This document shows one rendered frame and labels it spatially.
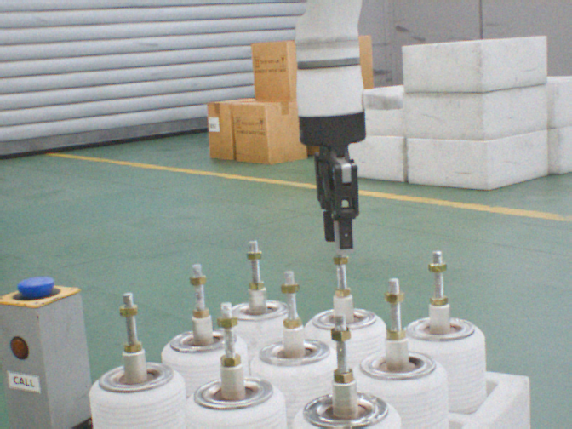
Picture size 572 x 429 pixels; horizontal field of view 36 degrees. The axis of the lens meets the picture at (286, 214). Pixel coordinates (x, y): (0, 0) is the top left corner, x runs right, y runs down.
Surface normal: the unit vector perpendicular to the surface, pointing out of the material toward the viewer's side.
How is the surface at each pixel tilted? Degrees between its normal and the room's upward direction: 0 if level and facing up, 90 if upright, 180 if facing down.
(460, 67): 90
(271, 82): 90
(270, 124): 90
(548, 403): 0
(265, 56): 90
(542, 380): 0
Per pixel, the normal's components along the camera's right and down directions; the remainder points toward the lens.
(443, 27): -0.79, 0.17
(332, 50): 0.09, 0.18
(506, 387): -0.07, -0.98
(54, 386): 0.86, 0.04
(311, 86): -0.54, 0.08
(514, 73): 0.62, 0.10
